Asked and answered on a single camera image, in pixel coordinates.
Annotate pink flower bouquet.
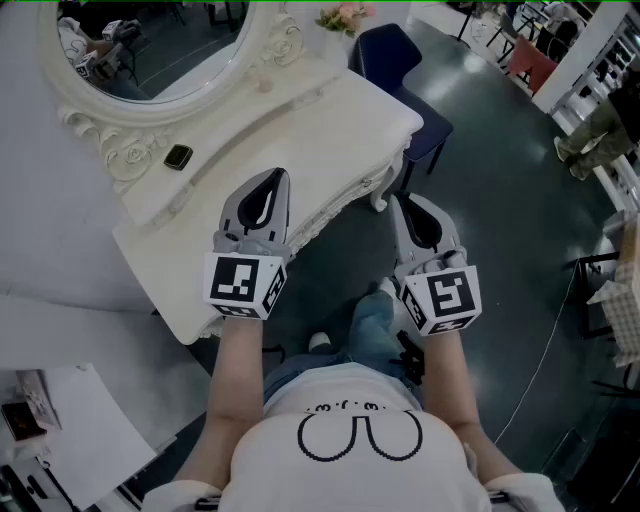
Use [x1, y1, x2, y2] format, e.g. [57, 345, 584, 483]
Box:
[314, 1, 378, 39]

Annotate person's blue jeans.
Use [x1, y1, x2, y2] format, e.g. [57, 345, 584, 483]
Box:
[262, 291, 426, 407]

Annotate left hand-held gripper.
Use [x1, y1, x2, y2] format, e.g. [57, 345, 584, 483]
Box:
[202, 167, 293, 321]

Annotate white ornate dressing table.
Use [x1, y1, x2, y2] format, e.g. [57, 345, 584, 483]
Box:
[112, 64, 425, 346]

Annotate dark blue chair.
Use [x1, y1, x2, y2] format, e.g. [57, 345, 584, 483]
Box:
[348, 22, 455, 194]

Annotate grey picture frame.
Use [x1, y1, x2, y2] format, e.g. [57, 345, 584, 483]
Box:
[14, 368, 64, 432]

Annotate black metal frame stand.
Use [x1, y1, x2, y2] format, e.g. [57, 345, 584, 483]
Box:
[563, 251, 627, 342]

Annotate dark brown box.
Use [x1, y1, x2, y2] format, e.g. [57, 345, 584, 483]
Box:
[0, 400, 49, 443]

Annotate white floor cable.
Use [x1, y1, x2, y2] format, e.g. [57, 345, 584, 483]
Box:
[493, 267, 582, 446]

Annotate white paper sheet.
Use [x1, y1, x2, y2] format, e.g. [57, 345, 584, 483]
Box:
[28, 362, 159, 512]

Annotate small black box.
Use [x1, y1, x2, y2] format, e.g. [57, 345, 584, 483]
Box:
[163, 143, 194, 173]

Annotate person's left forearm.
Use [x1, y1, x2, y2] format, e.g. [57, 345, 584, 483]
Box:
[205, 313, 267, 434]

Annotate person's right forearm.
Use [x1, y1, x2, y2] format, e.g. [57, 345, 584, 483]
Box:
[422, 328, 482, 434]

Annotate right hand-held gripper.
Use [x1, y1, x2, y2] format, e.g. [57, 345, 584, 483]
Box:
[389, 192, 484, 338]

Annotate orange chair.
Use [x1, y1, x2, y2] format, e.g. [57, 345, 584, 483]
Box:
[506, 34, 560, 97]

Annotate checkered cloth table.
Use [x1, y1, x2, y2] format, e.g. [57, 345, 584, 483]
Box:
[584, 209, 640, 371]

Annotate person's white printed shirt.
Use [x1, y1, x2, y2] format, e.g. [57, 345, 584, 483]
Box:
[144, 362, 567, 512]

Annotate black belt device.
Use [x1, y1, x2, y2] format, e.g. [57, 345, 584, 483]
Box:
[397, 330, 427, 387]

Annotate oval mirror white carved frame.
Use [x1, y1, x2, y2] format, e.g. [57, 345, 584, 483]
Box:
[37, 0, 307, 197]

